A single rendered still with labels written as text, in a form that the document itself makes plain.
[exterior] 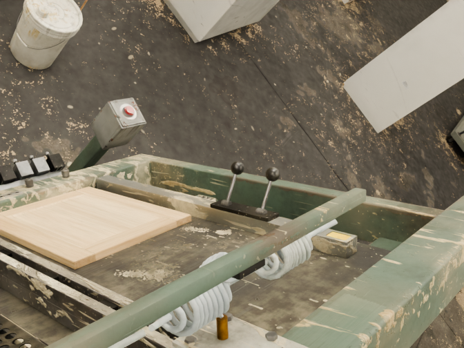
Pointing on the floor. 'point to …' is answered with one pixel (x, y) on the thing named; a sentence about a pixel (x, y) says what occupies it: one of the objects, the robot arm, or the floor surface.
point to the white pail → (44, 31)
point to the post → (88, 156)
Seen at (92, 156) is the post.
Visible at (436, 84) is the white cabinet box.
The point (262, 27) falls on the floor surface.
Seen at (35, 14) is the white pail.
